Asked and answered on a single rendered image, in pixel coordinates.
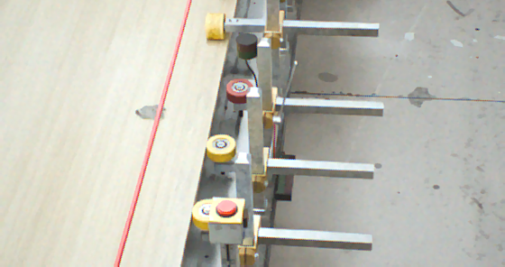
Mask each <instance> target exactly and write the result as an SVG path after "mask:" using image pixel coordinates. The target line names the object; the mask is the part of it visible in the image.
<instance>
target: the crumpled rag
mask: <svg viewBox="0 0 505 267"><path fill-rule="evenodd" d="M158 106H159V104H156V105H152V106H144V107H143V108H140V109H135V114H136V115H140V116H141V117H142V119H144V118H151V119H152V120H153V121H155V117H156V115H157V112H158ZM164 110H166V108H165V107H163V108H162V112H163V111H164ZM162 112H161V117H160V120H161V119H162V118H164V117H165V116H166V115H165V114H163V113H162Z"/></svg>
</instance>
